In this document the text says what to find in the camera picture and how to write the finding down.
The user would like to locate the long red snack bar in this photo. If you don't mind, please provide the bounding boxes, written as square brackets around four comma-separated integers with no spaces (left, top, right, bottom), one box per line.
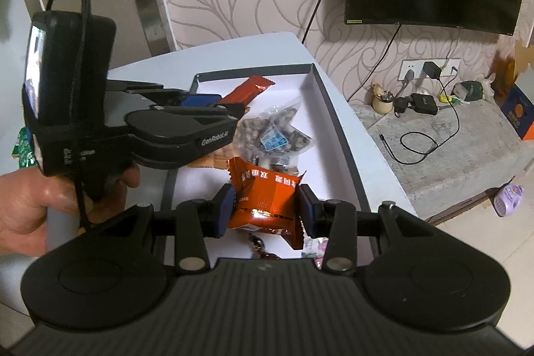
[219,76,274,106]

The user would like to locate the peanut snack bag brown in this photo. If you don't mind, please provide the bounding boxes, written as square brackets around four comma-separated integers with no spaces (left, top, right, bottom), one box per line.
[188,144,237,170]

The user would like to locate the orange square snack packet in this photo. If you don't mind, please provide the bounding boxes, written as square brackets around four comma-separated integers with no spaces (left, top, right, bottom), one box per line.
[227,157,304,250]

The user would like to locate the brown candy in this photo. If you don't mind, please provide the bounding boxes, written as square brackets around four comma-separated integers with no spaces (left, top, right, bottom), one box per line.
[248,233,280,260]

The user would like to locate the person left hand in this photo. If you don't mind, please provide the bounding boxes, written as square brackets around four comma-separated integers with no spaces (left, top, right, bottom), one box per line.
[1,165,140,257]

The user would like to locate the pink candy bag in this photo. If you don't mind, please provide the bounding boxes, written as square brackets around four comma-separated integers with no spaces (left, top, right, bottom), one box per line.
[301,236,328,269]

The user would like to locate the clear bag dark candies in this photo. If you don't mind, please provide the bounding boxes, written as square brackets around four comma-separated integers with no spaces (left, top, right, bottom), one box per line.
[233,97,315,175]

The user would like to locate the dark shallow gift box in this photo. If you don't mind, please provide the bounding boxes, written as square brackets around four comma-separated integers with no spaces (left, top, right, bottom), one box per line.
[160,64,371,263]

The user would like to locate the small pen holder cup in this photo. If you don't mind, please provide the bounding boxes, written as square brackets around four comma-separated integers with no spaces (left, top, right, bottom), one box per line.
[372,83,394,115]

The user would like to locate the green snack packet front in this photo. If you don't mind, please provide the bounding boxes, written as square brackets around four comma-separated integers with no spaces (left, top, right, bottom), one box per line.
[12,126,37,169]

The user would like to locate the black set-top box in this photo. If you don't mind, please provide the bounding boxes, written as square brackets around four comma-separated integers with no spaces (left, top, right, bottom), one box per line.
[393,93,438,116]

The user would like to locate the purple plastic bottle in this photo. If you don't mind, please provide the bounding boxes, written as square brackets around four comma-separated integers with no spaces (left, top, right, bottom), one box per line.
[493,184,523,217]

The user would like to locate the dark green small device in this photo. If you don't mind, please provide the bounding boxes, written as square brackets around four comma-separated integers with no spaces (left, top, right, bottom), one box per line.
[453,80,483,102]

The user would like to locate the orange cardboard box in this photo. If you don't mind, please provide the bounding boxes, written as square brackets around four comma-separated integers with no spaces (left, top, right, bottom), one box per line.
[501,67,534,141]

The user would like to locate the black power cable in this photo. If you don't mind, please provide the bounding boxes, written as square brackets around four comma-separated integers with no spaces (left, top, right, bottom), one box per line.
[378,65,462,165]

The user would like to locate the white wall power socket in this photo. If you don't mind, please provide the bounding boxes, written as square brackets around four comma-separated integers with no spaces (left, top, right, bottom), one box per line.
[397,58,462,81]

